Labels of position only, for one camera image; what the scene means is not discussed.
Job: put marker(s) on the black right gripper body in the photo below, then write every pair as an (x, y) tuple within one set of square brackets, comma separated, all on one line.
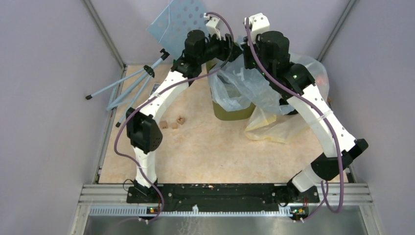
[(249, 60)]

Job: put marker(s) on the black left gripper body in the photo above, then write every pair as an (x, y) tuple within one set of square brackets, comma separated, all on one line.
[(215, 48)]

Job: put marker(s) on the light blue trash bag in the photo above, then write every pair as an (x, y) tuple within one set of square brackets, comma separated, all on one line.
[(261, 94)]

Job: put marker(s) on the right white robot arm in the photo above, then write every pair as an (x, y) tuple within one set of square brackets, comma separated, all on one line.
[(268, 53)]

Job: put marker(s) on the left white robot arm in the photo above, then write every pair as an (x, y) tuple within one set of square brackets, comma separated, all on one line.
[(143, 122)]

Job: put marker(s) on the green plastic trash bin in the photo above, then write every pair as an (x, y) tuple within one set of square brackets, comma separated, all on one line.
[(229, 102)]

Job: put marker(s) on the blue perforated music stand desk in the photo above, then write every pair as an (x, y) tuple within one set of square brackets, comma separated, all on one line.
[(171, 27)]

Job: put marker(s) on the playing card deck box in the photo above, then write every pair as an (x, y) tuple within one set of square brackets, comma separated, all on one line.
[(154, 88)]

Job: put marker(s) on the clear yellow-banded plastic bag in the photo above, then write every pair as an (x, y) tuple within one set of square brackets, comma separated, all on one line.
[(266, 126)]

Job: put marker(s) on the wooden cube block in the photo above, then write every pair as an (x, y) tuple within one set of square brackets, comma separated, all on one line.
[(180, 120), (174, 125), (163, 124)]

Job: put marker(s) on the blue tripod stand legs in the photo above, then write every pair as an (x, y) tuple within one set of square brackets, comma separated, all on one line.
[(146, 73)]

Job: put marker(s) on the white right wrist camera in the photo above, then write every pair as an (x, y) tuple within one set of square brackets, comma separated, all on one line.
[(258, 24)]

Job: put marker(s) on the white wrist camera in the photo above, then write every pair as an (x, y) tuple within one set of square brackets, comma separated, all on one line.
[(258, 24), (212, 24)]

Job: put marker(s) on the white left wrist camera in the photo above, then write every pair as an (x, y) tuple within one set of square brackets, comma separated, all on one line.
[(212, 24)]

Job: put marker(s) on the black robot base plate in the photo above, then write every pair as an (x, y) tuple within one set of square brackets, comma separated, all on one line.
[(244, 197)]

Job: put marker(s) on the white slotted cable duct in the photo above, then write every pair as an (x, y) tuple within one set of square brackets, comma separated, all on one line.
[(143, 211)]

